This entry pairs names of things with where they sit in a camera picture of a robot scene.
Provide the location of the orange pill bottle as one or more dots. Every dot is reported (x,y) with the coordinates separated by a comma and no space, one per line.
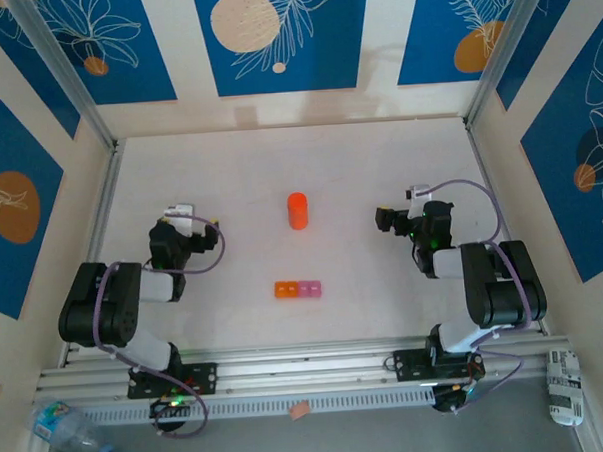
(297,211)

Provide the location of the orange pill box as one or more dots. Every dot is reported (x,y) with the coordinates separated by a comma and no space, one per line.
(286,290)

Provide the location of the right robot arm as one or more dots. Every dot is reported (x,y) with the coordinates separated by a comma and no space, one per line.
(494,287)

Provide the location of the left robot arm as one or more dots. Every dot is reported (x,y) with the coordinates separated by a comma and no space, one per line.
(100,310)

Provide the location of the black controller board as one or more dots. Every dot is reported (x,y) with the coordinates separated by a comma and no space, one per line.
(172,409)
(454,397)

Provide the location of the small orange tape piece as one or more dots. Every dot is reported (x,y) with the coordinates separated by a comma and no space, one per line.
(299,411)

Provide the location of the white printed package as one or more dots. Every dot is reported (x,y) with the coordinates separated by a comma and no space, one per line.
(564,389)

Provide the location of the clear plastic water bottle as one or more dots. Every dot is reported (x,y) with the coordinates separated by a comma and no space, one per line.
(60,427)

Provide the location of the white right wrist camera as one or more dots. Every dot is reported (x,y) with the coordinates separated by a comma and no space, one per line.
(420,193)

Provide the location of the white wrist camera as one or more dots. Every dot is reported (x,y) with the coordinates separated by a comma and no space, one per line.
(180,211)
(420,193)

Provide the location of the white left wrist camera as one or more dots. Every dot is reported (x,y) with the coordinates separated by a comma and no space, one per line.
(180,211)

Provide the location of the aluminium side rail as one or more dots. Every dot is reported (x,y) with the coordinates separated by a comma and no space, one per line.
(480,153)
(104,204)

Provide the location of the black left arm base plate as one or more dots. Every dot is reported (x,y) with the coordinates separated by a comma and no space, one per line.
(208,377)

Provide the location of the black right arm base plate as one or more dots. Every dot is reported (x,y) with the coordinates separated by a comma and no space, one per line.
(407,364)

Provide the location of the aluminium rail frame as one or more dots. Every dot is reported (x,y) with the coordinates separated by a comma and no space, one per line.
(307,366)

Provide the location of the aluminium corner post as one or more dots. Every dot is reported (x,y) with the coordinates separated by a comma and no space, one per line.
(59,66)
(508,42)

